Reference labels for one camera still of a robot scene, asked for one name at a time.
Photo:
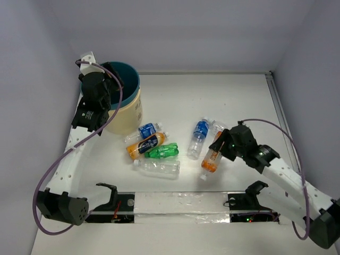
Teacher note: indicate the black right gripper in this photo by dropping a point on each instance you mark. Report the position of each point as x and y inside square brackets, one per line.
[217, 143]

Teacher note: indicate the large clear ribbed bottle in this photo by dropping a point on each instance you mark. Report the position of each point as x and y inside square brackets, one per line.
[218, 126]

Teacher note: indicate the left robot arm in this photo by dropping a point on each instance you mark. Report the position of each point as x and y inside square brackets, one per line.
[57, 196]

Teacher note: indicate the small blue label bottle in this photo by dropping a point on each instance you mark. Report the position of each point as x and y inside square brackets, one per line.
[143, 132]

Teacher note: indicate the orange label tea bottle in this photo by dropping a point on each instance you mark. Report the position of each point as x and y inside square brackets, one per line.
[210, 163]

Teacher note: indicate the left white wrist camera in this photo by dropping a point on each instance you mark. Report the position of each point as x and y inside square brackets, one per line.
[85, 66]

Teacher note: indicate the blue label clear bottle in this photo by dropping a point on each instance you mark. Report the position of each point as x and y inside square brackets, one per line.
[199, 135]

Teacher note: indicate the clear bottle white cap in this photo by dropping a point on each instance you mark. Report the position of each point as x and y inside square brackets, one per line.
[161, 169]

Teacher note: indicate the silver taped front rail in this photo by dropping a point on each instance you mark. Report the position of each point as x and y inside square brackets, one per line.
[182, 208]

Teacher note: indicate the aluminium side rail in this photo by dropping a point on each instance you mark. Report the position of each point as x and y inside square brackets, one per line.
[282, 122]

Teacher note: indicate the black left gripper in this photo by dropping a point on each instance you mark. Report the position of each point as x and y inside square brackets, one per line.
[111, 77]

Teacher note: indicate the teal and cream bin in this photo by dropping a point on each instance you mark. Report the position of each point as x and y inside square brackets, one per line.
[125, 113]

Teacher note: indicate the green plastic bottle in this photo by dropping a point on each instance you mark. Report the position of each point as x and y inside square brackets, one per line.
[163, 151]

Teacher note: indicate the orange bottle dark label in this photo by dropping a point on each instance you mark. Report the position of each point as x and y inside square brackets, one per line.
[140, 148]

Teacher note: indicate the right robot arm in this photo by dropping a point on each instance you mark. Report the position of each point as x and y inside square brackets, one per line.
[302, 203]

